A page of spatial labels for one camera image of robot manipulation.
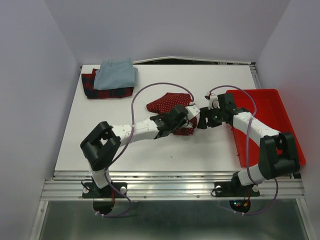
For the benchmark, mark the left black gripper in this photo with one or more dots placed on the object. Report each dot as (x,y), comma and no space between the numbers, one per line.
(185,118)

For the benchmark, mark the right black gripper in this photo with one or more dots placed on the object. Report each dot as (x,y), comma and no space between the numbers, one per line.
(202,124)

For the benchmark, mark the red polka dot skirt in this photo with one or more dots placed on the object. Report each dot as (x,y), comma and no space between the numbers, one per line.
(166,103)

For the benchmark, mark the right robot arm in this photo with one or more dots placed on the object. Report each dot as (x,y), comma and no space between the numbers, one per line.
(278,154)

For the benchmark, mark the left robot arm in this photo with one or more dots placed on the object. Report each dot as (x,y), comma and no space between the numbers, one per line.
(103,142)

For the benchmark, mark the red plastic tray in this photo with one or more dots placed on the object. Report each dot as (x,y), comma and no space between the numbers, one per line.
(270,111)

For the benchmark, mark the light blue folded skirt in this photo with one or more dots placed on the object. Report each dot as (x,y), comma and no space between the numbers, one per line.
(116,74)

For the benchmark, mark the controller board with leds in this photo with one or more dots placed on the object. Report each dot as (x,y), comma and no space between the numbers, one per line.
(242,206)

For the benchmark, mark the red plaid folded skirt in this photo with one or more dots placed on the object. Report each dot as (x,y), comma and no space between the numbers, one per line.
(88,80)

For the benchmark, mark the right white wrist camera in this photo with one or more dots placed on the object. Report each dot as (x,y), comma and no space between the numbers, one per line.
(213,101)

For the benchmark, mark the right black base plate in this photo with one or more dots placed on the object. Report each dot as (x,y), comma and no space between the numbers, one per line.
(226,189)

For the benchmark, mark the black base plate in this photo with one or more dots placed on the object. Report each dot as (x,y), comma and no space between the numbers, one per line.
(226,189)
(91,191)

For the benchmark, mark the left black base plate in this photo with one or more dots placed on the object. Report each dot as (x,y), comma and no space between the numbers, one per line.
(91,191)

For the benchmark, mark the aluminium frame rail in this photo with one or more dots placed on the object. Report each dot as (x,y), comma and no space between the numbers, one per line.
(165,185)

